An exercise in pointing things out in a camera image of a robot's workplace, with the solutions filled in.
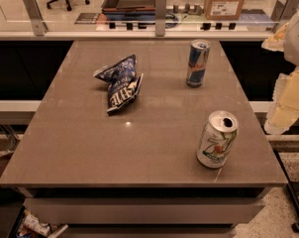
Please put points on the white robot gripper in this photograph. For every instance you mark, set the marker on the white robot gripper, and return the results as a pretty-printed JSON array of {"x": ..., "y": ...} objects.
[{"x": 298, "y": 39}]

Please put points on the blue silver redbull can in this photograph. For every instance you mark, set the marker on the blue silver redbull can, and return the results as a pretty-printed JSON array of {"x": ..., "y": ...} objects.
[{"x": 198, "y": 56}]

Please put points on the white green 7up can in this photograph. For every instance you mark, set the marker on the white green 7up can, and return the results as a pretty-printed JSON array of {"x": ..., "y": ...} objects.
[{"x": 217, "y": 139}]

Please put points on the brown cardboard box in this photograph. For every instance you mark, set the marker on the brown cardboard box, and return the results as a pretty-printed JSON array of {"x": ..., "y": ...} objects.
[{"x": 223, "y": 9}]

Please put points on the crumpled blue chip bag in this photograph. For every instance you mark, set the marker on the crumpled blue chip bag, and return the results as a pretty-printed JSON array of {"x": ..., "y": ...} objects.
[{"x": 123, "y": 82}]

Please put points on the bin with trash items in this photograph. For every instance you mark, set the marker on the bin with trash items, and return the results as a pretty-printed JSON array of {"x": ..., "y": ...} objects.
[{"x": 27, "y": 225}]

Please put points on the right metal glass post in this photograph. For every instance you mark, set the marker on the right metal glass post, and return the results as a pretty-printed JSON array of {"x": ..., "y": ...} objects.
[{"x": 283, "y": 11}]

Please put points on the metal glass post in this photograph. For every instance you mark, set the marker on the metal glass post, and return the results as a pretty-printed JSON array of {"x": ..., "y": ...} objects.
[
  {"x": 38, "y": 24},
  {"x": 283, "y": 11},
  {"x": 160, "y": 8}
]

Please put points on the middle metal glass post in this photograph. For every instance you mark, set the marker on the middle metal glass post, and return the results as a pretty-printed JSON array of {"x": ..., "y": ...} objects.
[{"x": 160, "y": 8}]

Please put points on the left metal glass post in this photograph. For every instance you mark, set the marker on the left metal glass post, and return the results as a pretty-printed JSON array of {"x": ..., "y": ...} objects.
[{"x": 38, "y": 24}]

